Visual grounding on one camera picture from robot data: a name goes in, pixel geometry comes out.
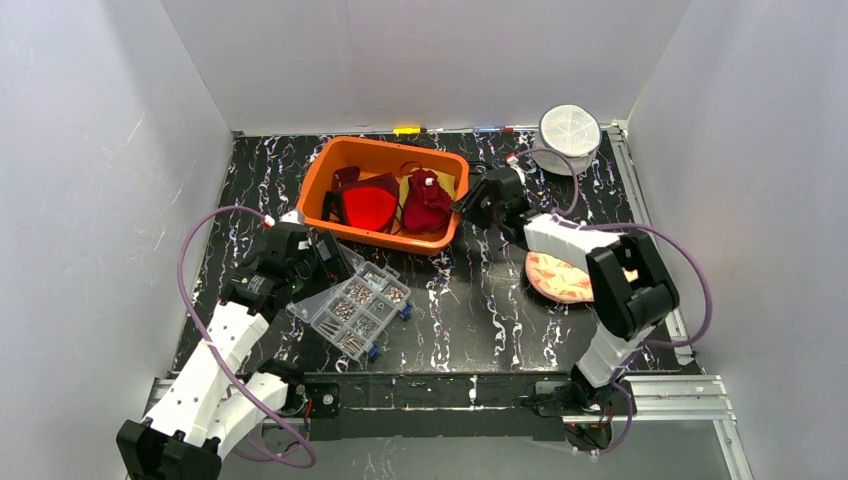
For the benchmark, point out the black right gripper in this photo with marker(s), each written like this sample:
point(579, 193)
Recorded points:
point(475, 204)

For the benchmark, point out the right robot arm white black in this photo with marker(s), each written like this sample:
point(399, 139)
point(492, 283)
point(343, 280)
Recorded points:
point(632, 289)

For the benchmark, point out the bright red bra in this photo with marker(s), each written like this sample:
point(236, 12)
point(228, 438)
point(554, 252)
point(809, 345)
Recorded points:
point(364, 203)

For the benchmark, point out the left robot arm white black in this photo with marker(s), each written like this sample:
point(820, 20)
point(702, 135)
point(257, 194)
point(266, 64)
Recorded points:
point(207, 411)

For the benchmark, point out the orange plastic basin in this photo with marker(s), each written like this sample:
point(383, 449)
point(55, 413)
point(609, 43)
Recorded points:
point(374, 158)

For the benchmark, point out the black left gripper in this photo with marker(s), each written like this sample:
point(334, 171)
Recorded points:
point(324, 254)

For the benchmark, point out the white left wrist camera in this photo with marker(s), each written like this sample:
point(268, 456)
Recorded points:
point(293, 216)

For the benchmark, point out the clear plastic screw organizer box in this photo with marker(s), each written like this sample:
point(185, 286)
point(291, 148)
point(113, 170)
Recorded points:
point(353, 314)

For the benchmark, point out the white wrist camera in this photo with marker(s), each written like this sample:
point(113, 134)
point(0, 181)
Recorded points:
point(293, 216)
point(513, 162)

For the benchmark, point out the dark red bra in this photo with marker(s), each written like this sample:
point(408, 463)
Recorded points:
point(427, 207)

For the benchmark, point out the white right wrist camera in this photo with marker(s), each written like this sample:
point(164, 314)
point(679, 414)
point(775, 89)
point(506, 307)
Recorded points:
point(513, 162)

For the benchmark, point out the peach print mesh laundry bag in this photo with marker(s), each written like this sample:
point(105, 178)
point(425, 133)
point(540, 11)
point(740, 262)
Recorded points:
point(557, 280)

